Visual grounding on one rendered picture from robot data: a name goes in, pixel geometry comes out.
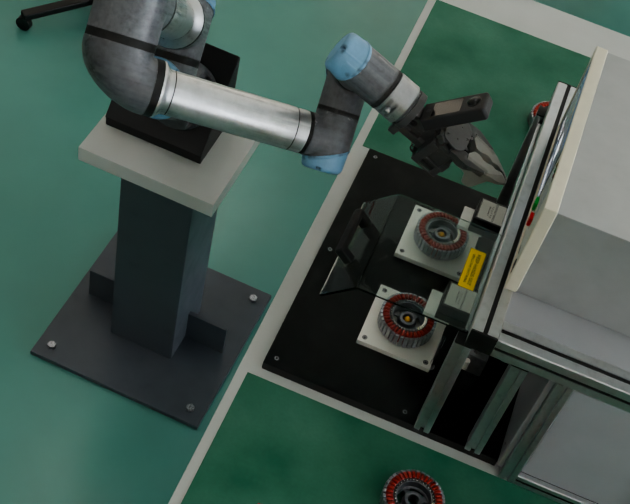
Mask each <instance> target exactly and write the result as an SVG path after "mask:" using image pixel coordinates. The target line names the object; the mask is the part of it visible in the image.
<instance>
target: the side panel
mask: <svg viewBox="0 0 630 504"><path fill-rule="evenodd" d="M500 469H501V470H500V471H499V474H498V477H499V478H501V479H504V477H506V478H508V480H507V481H508V482H511V483H513V484H515V485H518V486H520V487H523V488H525V489H527V490H530V491H532V492H534V493H537V494H539V495H542V496H544V497H546V498H549V499H551V500H554V501H556V502H558V503H561V504H630V413H629V412H626V411H624V410H621V409H619V408H616V407H614V406H612V405H609V404H607V403H604V402H602V401H599V400H597V399H594V398H592V397H590V396H587V395H585V394H582V393H580V392H577V391H575V390H573V389H570V388H568V387H565V386H563V385H560V384H558V383H554V385H553V386H552V388H551V390H550V391H549V393H548V394H547V396H546V398H545V399H544V401H543V402H542V404H541V406H540V407H539V409H538V410H537V412H536V413H535V415H534V417H533V418H532V420H531V421H530V423H529V425H528V426H527V428H526V429H525V431H524V432H523V434H522V436H521V437H520V439H519V440H518V442H517V444H516V445H515V447H514V448H513V450H512V452H511V453H510V455H509V456H508V458H507V459H506V461H505V463H504V464H503V466H502V467H500Z"/></svg>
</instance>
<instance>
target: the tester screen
mask: <svg viewBox="0 0 630 504"><path fill-rule="evenodd" d="M588 69H589V67H588ZM588 69H587V71H586V73H585V75H584V77H583V80H582V82H581V84H580V86H579V88H578V90H577V92H576V94H575V96H574V98H573V100H572V102H571V104H570V106H569V109H568V111H567V113H566V115H565V118H566V120H565V118H564V120H565V123H564V126H563V129H562V132H561V135H560V137H559V136H558V135H557V136H558V137H559V139H557V138H556V139H557V140H558V141H557V142H556V141H555V142H556V145H555V144H554V145H555V148H554V147H553V148H554V151H553V150H552V151H553V154H554V155H555V153H554V152H556V149H557V146H558V144H559V142H560V140H561V137H562V135H563V137H562V140H561V143H560V146H559V149H558V152H557V155H556V158H555V161H554V164H553V167H554V165H555V163H556V161H557V159H558V157H559V155H560V153H561V151H562V149H563V146H564V143H565V140H566V137H567V134H568V130H569V127H570V124H571V121H572V118H573V115H574V112H575V109H576V106H577V103H578V100H579V97H580V94H581V91H582V87H583V84H584V81H585V78H586V75H587V72H588ZM566 116H567V117H566ZM563 133H564V134H563ZM551 154H552V153H551ZM553 154H552V156H553ZM553 158H554V156H553ZM553 167H552V169H553Z"/></svg>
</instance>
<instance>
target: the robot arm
mask: <svg viewBox="0 0 630 504"><path fill-rule="evenodd" d="M215 6H216V0H93V4H92V7H91V11H90V15H89V18H88V22H87V26H86V30H85V33H84V35H83V40H82V55H83V59H84V63H85V66H86V68H87V70H88V72H89V74H90V76H91V77H92V79H93V80H94V82H95V83H96V84H97V86H98V87H99V88H100V89H101V90H102V91H103V92H104V93H105V94H106V95H107V96H108V97H109V98H110V99H112V100H113V101H114V102H116V103H117V104H118V105H120V106H121V107H123V108H125V109H127V110H129V111H131V112H133V113H136V114H139V115H142V116H146V117H150V118H153V119H157V120H158V121H159V122H161V123H162V124H164V125H165V126H167V127H170V128H173V129H179V130H188V129H193V128H196V127H198V126H200V125H201V126H204V127H208V128H211V129H215V130H219V131H222V132H226V133H229V134H233V135H236V136H240V137H243V138H247V139H250V140H254V141H257V142H261V143H264V144H268V145H272V146H275V147H279V148H282V149H286V150H289V151H293V152H296V153H300V154H302V164H303V165H304V166H306V167H308V168H311V169H315V170H318V171H321V172H325V173H328V174H333V175H337V174H340V173H341V172H342V170H343V168H344V165H345V162H346V159H347V156H348V154H349V153H350V147H351V144H352V140H353V137H354V133H355V130H356V127H357V123H358V120H359V117H360V114H361V111H362V108H363V104H364V101H365V102H366V103H367V104H369V105H370V106H371V107H372V108H374V109H375V110H376V111H377V112H378V113H380V114H381V115H382V116H383V117H384V118H386V119H387V120H388V121H389V122H392V125H391V126H390V127H389V128H388V131H389V132H390V133H392V134H393V135H394V134H395V133H397V132H398V131H399V132H400V133H402V134H403V135H404V136H405V137H406V138H408V139H409V140H410V141H411V142H412V143H413V144H414V146H413V144H412V143H411V146H412V147H413V149H411V146H410V150H411V152H412V153H413V154H412V156H411V159H412V160H413V161H414V162H416V163H417V164H418V165H419V166H420V167H422V168H423V169H424V170H425V171H426V172H428V173H429V174H430V175H431V176H432V177H434V176H435V175H437V174H438V173H439V172H444V171H445V170H446V169H448V168H449V167H450V164H451V163H452V162H454V164H455V165H457V166H458V168H460V169H461V170H462V171H463V172H464V174H463V177H462V180H461V181H462V183H463V184H464V185H465V186H467V187H472V186H475V185H478V184H481V183H484V182H487V181H488V182H491V183H494V184H498V185H505V184H506V182H507V177H506V175H505V172H504V170H503V168H502V165H501V163H500V161H499V159H498V157H497V155H496V154H495V152H494V151H493V148H492V146H491V145H490V143H489V142H488V140H487V139H486V138H485V136H484V135H483V134H482V132H481V131H480V130H479V129H477V128H476V127H475V126H474V125H472V124H471V123H472V122H477V121H482V120H487V119H488V117H489V114H490V111H491V107H492V104H493V101H492V99H491V96H490V94H489V93H487V92H485V93H480V94H475V95H470V96H465V97H460V98H455V99H450V100H445V101H440V102H435V103H430V104H426V106H425V107H424V105H425V103H426V101H427V98H428V96H427V95H426V94H425V93H423V92H422V91H420V87H419V86H418V85H416V84H415V83H414V82H413V81H412V80H411V79H409V78H408V77H407V76H406V75H405V74H404V73H402V72H401V71H399V70H398V69H397V68H396V67H395V66H394V65H393V64H392V63H390V62H389V61H388V60H387V59H386V58H385V57H383V56H382V55H381V54H380V53H379V52H378V51H376V50H375V49H374V48H373V47H372V46H371V44H370V43H369V42H368V41H366V40H363V39H362V38H361V37H359V36H358V35H357V34H355V33H348V34H347V35H346V36H344V37H343V38H342V39H341V40H340V41H339V42H338V43H337V44H336V46H335V47H334V48H333V49H332V51H331V52H330V53H329V55H328V56H327V58H326V61H325V66H326V76H327V77H326V80H325V83H324V87H323V90H322V93H321V97H320V100H319V104H318V106H317V109H316V113H315V112H311V111H308V110H305V109H302V108H298V107H295V106H292V105H288V104H285V103H282V102H278V101H275V100H272V99H268V98H265V97H262V96H258V95H255V94H252V93H248V92H245V91H242V90H239V89H235V88H232V87H229V86H225V85H222V84H219V83H216V81H215V79H214V77H213V75H212V73H211V72H210V71H209V70H208V68H206V67H205V66H204V65H203V64H201V63H200V61H201V57H202V53H203V50H204V46H205V43H206V39H207V36H208V32H209V29H210V25H211V22H212V19H213V17H214V15H215ZM418 148H419V149H418ZM421 163H422V164H423V165H422V164H421ZM427 168H428V169H429V170H428V169H427Z"/></svg>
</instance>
